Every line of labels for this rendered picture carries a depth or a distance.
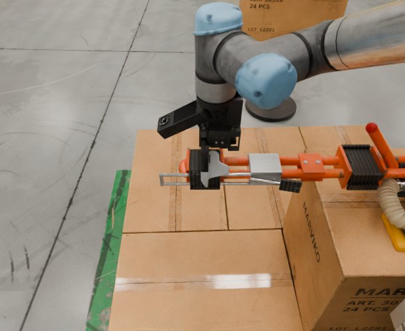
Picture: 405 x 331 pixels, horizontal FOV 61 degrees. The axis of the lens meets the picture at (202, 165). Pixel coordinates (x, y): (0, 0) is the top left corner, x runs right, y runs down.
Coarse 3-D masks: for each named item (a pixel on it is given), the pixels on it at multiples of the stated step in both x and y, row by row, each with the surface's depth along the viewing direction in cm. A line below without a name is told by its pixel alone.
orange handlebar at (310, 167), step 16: (224, 160) 79; (240, 160) 79; (288, 160) 79; (304, 160) 78; (320, 160) 78; (336, 160) 79; (400, 160) 79; (240, 176) 77; (288, 176) 77; (304, 176) 77; (320, 176) 77; (336, 176) 77; (400, 176) 77
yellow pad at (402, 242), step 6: (384, 216) 83; (384, 222) 83; (390, 228) 81; (396, 228) 80; (390, 234) 80; (396, 234) 79; (402, 234) 79; (396, 240) 78; (402, 240) 78; (396, 246) 78; (402, 246) 77
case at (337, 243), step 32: (320, 192) 90; (352, 192) 90; (288, 224) 122; (320, 224) 88; (352, 224) 83; (384, 224) 83; (320, 256) 89; (352, 256) 77; (384, 256) 77; (320, 288) 89; (352, 288) 78; (384, 288) 79; (320, 320) 93; (352, 320) 93; (384, 320) 93
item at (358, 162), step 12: (348, 144) 80; (360, 144) 80; (348, 156) 79; (360, 156) 79; (372, 156) 79; (336, 168) 81; (348, 168) 74; (360, 168) 76; (372, 168) 76; (384, 168) 74; (348, 180) 76; (360, 180) 75; (372, 180) 75
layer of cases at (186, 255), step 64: (256, 128) 171; (320, 128) 171; (128, 192) 142; (192, 192) 142; (256, 192) 142; (128, 256) 122; (192, 256) 122; (256, 256) 122; (128, 320) 107; (192, 320) 107; (256, 320) 107
